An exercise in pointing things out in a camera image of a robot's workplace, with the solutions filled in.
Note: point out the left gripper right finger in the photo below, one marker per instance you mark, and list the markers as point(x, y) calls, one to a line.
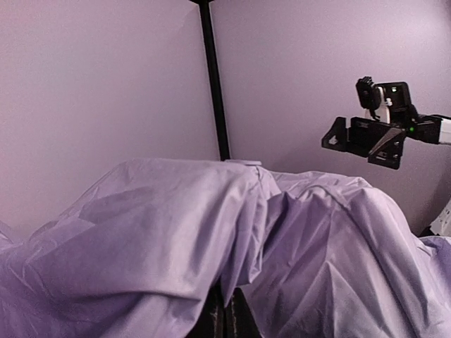
point(239, 321)

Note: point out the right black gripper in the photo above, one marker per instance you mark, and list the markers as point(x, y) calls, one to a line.
point(379, 143)

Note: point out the lavender folding umbrella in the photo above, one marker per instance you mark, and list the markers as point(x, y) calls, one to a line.
point(315, 254)

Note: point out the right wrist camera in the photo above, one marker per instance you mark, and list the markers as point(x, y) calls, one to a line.
point(372, 100)

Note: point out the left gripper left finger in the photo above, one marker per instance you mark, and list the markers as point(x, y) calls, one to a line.
point(211, 322)

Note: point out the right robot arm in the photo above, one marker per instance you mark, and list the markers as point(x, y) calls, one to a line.
point(430, 129)

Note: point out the left black frame post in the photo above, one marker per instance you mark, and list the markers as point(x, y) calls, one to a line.
point(214, 79)

